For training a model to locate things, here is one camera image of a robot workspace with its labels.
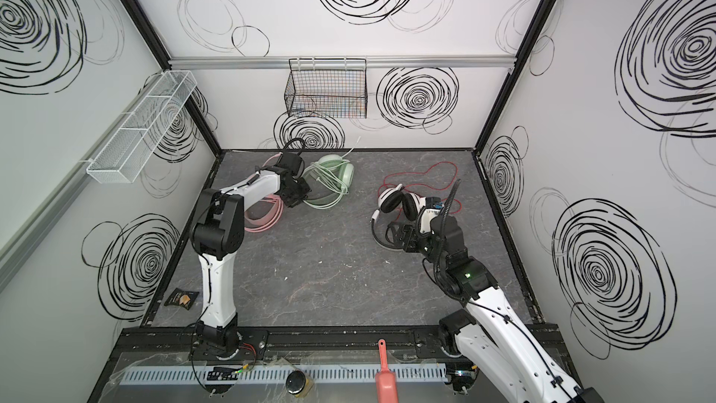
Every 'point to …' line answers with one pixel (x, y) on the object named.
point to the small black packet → (182, 298)
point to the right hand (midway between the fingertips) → (398, 226)
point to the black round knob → (295, 382)
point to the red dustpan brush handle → (386, 380)
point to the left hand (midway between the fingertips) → (312, 194)
